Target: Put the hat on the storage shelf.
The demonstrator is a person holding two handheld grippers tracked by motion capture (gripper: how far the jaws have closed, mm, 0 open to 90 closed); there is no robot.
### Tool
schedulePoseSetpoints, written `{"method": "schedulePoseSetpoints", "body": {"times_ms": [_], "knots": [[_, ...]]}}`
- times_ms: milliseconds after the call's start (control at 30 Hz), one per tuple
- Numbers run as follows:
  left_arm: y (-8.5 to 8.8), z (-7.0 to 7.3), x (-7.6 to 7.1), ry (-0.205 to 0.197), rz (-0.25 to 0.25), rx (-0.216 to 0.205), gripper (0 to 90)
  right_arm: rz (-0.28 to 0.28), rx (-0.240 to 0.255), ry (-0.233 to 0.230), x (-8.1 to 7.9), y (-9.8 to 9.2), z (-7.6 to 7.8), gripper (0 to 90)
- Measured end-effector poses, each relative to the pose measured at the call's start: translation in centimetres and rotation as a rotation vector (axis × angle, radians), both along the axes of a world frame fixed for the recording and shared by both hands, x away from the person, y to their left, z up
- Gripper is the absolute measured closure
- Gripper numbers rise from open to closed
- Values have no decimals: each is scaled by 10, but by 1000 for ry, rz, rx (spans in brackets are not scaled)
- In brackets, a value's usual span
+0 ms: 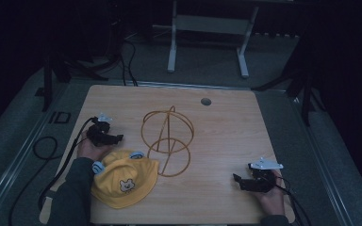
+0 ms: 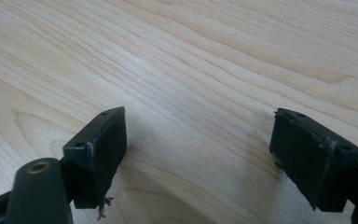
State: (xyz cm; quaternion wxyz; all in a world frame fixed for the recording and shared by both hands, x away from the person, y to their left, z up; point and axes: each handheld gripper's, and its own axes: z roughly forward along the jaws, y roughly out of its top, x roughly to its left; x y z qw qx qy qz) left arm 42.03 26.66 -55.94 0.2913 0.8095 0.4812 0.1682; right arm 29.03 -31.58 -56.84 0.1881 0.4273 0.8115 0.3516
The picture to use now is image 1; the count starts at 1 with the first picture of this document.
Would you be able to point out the grey round table grommet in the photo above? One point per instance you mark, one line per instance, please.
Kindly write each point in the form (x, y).
(205, 101)

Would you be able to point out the white metal desk frame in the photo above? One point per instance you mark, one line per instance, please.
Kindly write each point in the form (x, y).
(210, 25)

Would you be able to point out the yellow bear print hat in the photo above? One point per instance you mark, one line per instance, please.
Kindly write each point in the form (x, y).
(127, 182)

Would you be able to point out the person's right hand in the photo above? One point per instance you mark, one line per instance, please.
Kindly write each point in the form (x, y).
(273, 201)

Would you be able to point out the person's left hand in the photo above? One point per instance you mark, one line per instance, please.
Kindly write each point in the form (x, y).
(89, 150)

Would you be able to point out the black tripod stand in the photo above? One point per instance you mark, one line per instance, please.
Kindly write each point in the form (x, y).
(48, 84)
(306, 91)

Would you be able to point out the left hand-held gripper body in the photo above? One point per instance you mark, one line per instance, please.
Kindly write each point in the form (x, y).
(98, 133)

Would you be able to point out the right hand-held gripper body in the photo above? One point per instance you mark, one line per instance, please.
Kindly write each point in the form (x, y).
(262, 180)

